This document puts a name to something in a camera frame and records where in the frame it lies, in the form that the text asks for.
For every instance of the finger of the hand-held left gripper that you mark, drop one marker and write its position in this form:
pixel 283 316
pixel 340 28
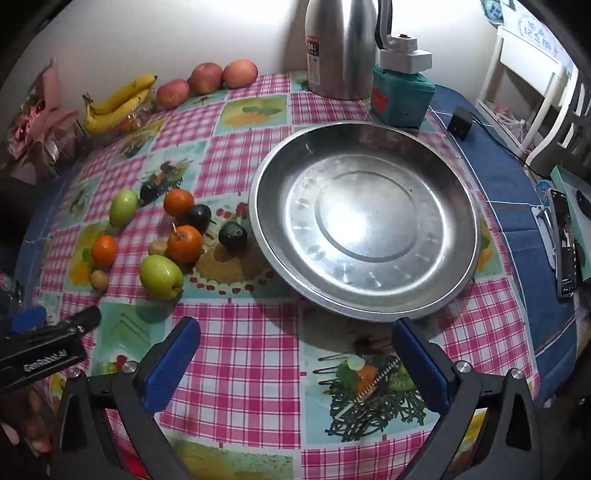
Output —
pixel 69 327
pixel 28 320

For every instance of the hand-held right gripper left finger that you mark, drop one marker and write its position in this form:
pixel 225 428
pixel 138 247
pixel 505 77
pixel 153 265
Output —
pixel 171 364

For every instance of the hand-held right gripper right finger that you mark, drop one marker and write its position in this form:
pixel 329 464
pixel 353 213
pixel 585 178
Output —
pixel 422 369

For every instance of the small tan kiwi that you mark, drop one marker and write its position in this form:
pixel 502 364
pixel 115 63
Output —
pixel 99 279
pixel 157 247

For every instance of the small orange mandarin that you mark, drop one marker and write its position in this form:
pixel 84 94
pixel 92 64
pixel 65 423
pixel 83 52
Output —
pixel 104 250

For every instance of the large green jujube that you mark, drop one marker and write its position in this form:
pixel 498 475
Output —
pixel 160 277

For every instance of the orange mandarin with stem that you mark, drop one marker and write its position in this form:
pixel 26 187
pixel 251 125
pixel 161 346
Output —
pixel 184 244

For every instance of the small green jujube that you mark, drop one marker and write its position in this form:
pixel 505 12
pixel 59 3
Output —
pixel 123 206

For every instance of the dark plum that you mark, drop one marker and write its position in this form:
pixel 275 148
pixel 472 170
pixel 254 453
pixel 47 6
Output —
pixel 199 218
pixel 148 192
pixel 232 235

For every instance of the round metal basin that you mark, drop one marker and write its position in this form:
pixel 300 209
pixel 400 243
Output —
pixel 369 217

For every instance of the black smartphone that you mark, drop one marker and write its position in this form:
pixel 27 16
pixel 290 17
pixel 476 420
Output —
pixel 564 244

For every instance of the pink wrapped bouquet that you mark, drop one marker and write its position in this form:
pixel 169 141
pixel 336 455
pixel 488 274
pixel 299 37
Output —
pixel 41 124

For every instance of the clear plastic bag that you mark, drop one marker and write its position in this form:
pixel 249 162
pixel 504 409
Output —
pixel 134 122

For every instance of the yellow banana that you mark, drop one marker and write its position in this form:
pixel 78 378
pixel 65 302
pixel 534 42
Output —
pixel 115 115
pixel 124 92

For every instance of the light green flat box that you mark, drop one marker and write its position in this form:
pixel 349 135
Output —
pixel 582 207

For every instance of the black power adapter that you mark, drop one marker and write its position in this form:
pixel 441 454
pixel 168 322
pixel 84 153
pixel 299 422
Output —
pixel 459 123

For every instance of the red apple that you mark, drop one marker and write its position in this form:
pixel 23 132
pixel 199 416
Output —
pixel 173 93
pixel 206 78
pixel 240 74

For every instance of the pink plastic bag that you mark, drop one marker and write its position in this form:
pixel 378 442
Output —
pixel 505 117

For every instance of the teal plastic box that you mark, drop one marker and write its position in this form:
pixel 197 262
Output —
pixel 401 97

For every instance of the white power adapter block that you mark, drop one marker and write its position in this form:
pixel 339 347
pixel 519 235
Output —
pixel 406 61

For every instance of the white chair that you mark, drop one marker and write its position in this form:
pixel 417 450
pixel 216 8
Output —
pixel 549 87

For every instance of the stainless steel thermos jug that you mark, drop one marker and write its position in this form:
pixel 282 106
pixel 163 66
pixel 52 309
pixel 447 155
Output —
pixel 341 55

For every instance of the white printed sign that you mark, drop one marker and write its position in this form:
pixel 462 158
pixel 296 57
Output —
pixel 535 25

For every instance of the white socket with red switch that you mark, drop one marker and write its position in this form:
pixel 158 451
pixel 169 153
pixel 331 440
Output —
pixel 402 44

